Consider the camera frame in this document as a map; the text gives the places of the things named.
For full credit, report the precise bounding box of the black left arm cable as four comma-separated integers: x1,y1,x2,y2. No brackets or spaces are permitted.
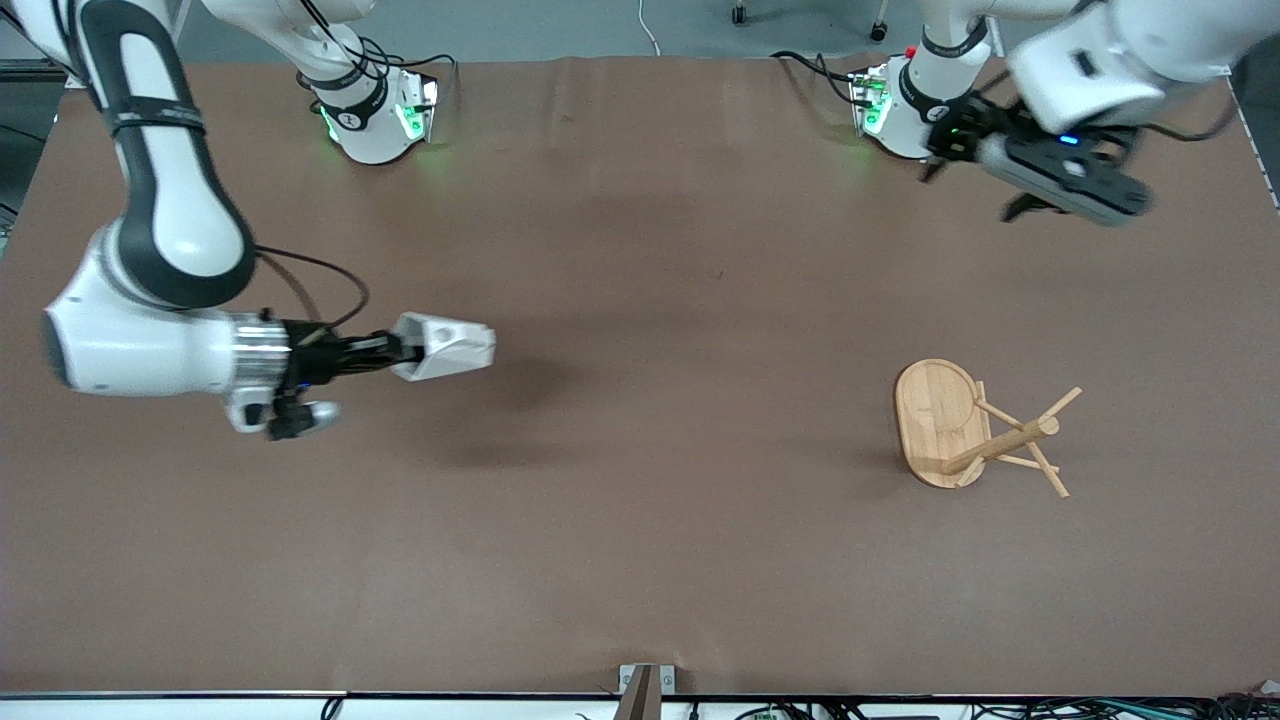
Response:
1140,95,1241,143

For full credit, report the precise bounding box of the aluminium frame profile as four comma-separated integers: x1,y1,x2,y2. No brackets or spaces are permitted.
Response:
0,58,73,85

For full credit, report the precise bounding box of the white faceted cup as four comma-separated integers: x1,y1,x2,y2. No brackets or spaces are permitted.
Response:
390,312,497,382

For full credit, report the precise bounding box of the black right base cable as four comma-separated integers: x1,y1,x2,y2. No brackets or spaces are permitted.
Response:
355,38,458,101

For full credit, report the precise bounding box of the black left base cable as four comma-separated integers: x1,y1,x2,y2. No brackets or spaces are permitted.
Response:
770,50,866,106

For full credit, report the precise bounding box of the brown mounting bar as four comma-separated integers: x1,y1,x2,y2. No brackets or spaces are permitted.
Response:
612,666,661,720

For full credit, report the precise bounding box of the wooden cup rack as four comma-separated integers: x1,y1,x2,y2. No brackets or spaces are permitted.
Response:
893,358,1084,500

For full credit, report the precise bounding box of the black base cable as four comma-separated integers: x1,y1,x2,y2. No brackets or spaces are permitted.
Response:
770,50,866,106
355,38,458,101

